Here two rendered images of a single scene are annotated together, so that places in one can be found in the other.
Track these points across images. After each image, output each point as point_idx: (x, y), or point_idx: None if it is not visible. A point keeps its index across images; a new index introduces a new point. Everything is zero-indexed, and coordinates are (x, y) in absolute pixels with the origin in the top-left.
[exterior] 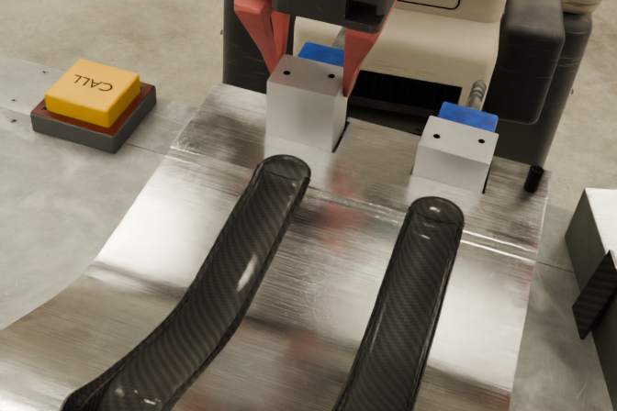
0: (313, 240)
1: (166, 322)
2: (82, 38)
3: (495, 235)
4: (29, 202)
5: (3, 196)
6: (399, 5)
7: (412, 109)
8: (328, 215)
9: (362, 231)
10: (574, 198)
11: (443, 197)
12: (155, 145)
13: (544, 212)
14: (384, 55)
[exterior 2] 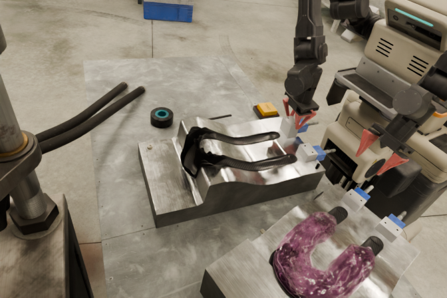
0: (266, 146)
1: (231, 136)
2: (317, 120)
3: (298, 167)
4: (239, 118)
5: (237, 115)
6: (355, 136)
7: (344, 163)
8: (273, 144)
9: (275, 150)
10: (435, 265)
11: (297, 157)
12: None
13: (313, 173)
14: (342, 144)
